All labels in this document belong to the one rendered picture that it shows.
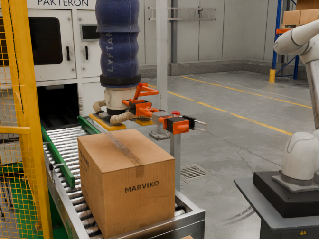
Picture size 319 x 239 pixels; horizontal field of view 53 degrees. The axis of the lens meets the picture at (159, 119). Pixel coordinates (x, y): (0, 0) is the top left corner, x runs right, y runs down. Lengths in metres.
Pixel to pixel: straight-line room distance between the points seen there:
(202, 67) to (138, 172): 10.71
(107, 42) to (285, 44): 0.94
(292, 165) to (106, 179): 0.93
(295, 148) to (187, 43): 10.42
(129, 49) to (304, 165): 1.06
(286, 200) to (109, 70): 1.08
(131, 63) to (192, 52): 10.40
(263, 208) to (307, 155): 0.34
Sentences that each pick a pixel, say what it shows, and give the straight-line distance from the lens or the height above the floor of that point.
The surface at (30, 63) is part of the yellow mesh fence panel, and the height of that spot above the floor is 1.42.
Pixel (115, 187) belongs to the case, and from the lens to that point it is 1.63.
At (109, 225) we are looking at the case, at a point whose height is 0.65.
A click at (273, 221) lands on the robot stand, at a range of 1.64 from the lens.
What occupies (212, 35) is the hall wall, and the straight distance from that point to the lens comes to 12.56.
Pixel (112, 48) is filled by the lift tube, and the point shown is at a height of 1.52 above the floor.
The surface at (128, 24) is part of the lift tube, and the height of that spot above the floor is 1.64.
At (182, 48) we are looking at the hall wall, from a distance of 11.86.
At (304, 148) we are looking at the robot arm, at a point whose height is 1.05.
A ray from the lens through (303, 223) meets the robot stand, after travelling 1.67.
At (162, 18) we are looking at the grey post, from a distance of 4.70.
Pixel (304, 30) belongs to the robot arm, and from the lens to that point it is 1.78.
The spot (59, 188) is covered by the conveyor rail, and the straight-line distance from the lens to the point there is 2.27.
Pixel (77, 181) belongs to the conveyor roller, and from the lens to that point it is 2.44.
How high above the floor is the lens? 1.61
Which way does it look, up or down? 16 degrees down
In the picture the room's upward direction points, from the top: straight up
